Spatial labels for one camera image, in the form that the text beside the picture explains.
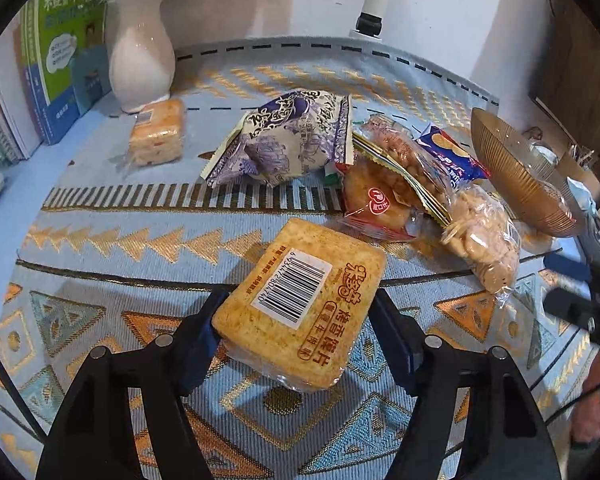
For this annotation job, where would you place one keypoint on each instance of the amber glass bowl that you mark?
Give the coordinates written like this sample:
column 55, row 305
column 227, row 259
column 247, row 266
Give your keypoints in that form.
column 520, row 180

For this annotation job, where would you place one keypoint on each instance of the dark cabinet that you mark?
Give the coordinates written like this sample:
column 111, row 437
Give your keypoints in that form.
column 580, row 60

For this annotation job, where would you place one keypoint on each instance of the orange cracker packet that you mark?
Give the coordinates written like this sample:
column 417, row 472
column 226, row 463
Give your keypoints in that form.
column 157, row 135

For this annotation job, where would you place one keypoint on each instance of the white plastic bag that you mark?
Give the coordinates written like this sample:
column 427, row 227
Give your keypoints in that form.
column 546, row 150

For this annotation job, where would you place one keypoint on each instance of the green white sachet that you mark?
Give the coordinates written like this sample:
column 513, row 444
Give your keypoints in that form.
column 332, row 174

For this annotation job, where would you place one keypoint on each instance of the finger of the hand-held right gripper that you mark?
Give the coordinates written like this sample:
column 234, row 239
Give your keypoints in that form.
column 570, row 305
column 565, row 264

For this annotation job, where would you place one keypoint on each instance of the clear peanut packet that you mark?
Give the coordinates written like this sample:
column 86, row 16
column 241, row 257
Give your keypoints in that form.
column 405, row 155

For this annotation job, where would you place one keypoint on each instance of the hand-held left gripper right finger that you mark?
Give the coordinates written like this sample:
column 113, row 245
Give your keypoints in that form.
column 398, row 341

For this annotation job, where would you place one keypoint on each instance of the green cover book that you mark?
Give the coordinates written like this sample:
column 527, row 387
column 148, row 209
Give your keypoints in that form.
column 55, row 60

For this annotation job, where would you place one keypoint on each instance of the cardboard box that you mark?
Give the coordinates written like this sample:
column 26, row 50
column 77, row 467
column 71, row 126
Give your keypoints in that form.
column 580, row 172

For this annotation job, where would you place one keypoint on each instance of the white ceramic vase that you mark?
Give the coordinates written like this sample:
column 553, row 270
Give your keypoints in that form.
column 140, row 60

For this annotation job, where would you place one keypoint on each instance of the red fried snack packet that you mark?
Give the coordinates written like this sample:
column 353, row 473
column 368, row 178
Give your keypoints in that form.
column 375, row 202

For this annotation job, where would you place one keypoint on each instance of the row of spiral-bound books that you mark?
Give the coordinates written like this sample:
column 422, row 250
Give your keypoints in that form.
column 5, row 110

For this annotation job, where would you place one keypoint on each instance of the purple white snack bag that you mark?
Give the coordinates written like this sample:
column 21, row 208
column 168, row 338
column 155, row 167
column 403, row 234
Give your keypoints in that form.
column 280, row 145

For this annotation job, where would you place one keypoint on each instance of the cracker packet with barcode label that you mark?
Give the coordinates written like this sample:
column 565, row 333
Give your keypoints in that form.
column 300, row 305

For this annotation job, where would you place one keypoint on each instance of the blue patterned tablecloth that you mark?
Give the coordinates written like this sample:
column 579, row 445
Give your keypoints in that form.
column 130, row 240

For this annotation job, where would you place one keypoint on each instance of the crumpled white blue tissue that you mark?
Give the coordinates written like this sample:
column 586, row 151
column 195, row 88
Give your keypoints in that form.
column 585, row 197

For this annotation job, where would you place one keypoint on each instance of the blue round biscuit bag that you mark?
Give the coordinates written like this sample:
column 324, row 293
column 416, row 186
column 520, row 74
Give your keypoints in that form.
column 480, row 240

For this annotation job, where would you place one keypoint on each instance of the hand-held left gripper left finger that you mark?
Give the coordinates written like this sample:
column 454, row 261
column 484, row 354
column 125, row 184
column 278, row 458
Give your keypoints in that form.
column 211, row 329

